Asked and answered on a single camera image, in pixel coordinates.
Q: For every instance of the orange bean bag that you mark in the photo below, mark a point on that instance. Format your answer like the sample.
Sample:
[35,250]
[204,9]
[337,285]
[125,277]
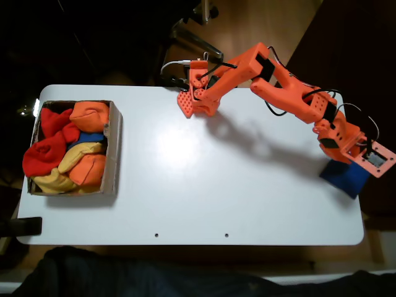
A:
[88,170]
[89,116]

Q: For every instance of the large blue bean bag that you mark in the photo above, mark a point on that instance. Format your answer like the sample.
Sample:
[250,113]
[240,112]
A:
[346,179]

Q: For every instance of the metal chair base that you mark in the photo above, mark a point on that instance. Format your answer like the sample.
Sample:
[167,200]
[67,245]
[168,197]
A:
[198,41]

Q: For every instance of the small blue bean bag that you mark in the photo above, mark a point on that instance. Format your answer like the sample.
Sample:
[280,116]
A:
[89,137]

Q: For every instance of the orange gripper camera mount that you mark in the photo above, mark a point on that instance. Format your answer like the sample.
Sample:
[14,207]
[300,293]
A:
[359,156]

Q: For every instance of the person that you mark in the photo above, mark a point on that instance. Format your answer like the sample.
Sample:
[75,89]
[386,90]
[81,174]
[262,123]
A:
[123,275]

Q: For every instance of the red bean bag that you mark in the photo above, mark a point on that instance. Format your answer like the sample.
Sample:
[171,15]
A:
[55,123]
[43,157]

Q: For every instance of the black table clamp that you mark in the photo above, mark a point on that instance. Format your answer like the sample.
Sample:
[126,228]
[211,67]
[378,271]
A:
[178,83]

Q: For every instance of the cardboard box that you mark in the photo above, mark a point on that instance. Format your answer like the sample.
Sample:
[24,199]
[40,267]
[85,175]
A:
[113,154]

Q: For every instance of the black rectangular block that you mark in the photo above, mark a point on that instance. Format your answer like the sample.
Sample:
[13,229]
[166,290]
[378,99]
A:
[28,226]

